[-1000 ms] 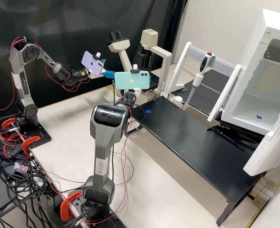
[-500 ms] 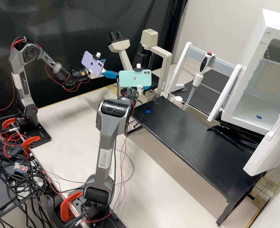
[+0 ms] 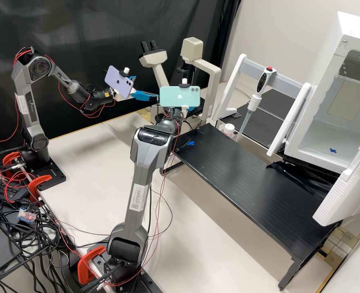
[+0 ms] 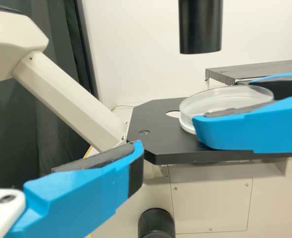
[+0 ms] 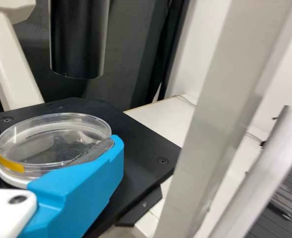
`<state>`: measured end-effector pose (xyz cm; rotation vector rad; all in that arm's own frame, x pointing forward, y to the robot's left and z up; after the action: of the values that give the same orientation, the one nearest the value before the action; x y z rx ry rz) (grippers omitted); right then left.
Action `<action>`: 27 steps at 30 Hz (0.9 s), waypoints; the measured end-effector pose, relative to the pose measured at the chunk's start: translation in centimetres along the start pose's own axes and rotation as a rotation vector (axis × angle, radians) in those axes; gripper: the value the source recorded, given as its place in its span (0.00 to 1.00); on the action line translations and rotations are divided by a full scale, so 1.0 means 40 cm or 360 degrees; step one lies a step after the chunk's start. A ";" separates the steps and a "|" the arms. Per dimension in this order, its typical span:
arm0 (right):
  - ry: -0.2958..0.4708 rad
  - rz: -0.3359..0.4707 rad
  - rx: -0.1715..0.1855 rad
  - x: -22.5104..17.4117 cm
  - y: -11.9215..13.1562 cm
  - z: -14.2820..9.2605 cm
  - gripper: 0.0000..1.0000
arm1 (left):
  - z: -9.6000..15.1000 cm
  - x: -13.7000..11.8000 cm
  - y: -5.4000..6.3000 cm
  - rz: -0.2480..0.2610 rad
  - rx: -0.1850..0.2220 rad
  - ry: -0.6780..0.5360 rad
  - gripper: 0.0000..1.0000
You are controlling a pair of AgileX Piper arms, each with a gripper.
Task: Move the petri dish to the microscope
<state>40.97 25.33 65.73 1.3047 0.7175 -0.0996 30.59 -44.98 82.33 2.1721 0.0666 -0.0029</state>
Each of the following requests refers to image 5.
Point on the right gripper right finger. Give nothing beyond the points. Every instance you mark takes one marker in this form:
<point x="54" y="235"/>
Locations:
<point x="81" y="193"/>

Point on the petri dish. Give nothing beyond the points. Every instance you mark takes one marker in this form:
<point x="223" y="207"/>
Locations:
<point x="49" y="134"/>

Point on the cream microscope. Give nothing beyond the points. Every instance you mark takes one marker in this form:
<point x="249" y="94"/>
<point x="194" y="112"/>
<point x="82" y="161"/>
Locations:
<point x="135" y="138"/>

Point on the white pipette stand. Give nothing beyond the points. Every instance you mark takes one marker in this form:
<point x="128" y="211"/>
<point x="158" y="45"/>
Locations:
<point x="210" y="124"/>

